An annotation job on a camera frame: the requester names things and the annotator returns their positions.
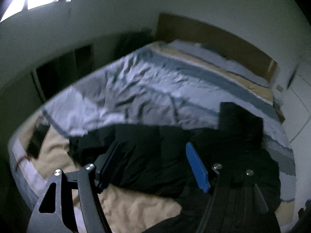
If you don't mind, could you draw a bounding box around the striped grey beige blanket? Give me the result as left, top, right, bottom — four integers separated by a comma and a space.
8, 40, 298, 233

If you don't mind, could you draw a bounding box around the wooden bedside table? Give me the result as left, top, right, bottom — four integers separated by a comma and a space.
273, 98, 286, 123

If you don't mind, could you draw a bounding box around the dark bag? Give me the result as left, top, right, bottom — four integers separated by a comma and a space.
117, 29, 156, 56

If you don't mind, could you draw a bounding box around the white wardrobe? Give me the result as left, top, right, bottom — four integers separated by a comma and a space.
282, 61, 311, 143

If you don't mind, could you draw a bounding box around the black garment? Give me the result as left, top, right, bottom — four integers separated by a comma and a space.
67, 101, 282, 233

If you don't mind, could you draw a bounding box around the dark flat phone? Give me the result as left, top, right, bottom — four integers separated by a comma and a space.
27, 124, 50, 159

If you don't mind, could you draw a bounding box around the wooden headboard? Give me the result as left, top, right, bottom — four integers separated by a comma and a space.
155, 13, 279, 83

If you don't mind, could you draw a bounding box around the dark open shelf unit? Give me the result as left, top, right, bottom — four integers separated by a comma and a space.
31, 44, 94, 100

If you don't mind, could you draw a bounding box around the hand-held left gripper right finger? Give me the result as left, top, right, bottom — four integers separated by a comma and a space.
186, 142, 281, 233

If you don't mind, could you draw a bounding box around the red cable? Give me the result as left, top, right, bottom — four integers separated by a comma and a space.
15, 156, 32, 173

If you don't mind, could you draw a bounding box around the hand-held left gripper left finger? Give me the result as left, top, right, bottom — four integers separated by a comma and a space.
26, 141, 122, 233

